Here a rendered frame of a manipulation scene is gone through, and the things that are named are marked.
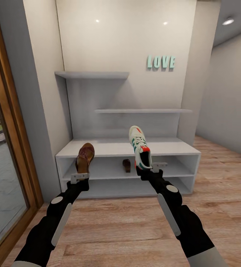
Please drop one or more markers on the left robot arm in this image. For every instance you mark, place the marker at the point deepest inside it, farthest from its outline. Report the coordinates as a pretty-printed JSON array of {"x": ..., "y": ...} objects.
[{"x": 43, "y": 238}]

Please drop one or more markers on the gym shoe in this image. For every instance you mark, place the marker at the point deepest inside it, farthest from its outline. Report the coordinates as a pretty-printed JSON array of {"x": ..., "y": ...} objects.
[{"x": 142, "y": 152}]

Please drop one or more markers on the sandal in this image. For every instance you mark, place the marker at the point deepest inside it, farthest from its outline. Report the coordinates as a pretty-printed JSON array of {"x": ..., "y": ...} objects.
[
  {"x": 86, "y": 155},
  {"x": 127, "y": 165}
]

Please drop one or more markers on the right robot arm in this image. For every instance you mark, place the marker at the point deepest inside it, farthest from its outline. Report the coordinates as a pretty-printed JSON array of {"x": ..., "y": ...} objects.
[{"x": 186, "y": 225}]

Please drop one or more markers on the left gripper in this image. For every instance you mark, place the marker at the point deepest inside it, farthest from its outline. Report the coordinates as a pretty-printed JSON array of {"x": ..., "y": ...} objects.
[{"x": 82, "y": 185}]

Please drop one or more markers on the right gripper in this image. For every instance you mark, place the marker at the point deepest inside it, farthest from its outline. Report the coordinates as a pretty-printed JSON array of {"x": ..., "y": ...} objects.
[{"x": 148, "y": 175}]

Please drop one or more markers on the door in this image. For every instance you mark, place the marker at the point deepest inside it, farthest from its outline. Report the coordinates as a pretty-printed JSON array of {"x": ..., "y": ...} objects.
[{"x": 20, "y": 193}]

